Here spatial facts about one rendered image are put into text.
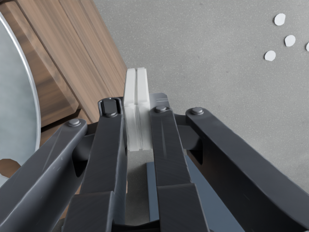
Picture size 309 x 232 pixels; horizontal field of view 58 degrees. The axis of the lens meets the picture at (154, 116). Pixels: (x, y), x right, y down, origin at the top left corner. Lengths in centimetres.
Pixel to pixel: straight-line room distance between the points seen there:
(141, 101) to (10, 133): 14
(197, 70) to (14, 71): 43
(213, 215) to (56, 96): 38
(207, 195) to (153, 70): 27
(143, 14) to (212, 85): 21
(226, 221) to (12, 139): 38
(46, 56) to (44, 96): 3
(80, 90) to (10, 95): 6
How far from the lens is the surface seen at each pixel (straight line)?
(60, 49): 27
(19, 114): 25
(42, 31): 26
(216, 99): 63
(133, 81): 18
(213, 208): 55
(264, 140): 72
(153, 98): 17
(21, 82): 24
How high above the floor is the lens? 56
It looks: 64 degrees down
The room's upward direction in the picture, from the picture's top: 172 degrees clockwise
